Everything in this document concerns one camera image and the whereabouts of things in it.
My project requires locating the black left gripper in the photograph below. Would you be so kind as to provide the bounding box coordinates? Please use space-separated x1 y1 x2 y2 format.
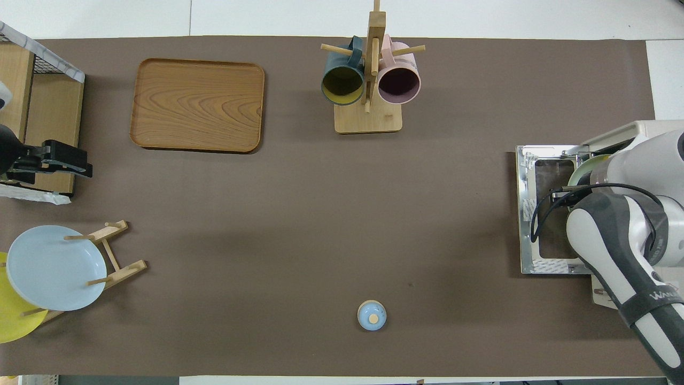
0 126 93 185

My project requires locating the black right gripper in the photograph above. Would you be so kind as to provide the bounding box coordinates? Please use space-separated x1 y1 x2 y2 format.
550 185 588 209

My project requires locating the pale green plate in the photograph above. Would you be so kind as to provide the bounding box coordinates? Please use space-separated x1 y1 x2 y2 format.
566 154 612 187

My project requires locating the white toaster oven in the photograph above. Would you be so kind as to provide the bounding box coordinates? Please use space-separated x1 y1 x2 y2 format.
516 120 684 311

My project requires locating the light blue plate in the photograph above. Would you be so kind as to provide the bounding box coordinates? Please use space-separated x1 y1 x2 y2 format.
6 225 108 312

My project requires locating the wooden plate rack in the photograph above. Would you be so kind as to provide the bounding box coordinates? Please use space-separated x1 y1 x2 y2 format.
21 219 147 324

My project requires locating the wooden tray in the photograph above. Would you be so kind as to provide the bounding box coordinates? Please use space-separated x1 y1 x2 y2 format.
130 58 266 154

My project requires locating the yellow plate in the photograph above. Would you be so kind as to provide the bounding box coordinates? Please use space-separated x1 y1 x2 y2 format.
0 251 49 344

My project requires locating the pink mug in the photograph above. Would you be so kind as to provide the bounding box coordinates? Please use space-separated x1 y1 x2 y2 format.
377 34 422 105

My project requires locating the brown table mat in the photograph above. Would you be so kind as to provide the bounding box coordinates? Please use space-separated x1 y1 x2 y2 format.
0 36 663 378

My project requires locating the wooden mug rack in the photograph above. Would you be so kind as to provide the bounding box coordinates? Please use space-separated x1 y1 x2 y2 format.
321 0 426 134

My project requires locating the dark teal mug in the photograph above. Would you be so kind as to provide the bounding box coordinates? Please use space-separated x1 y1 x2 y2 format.
321 36 366 106

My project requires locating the wooden shelf with wire basket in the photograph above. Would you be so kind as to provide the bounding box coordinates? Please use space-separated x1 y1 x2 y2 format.
0 21 86 205

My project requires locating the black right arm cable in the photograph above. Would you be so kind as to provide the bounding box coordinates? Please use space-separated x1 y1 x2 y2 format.
530 183 663 268

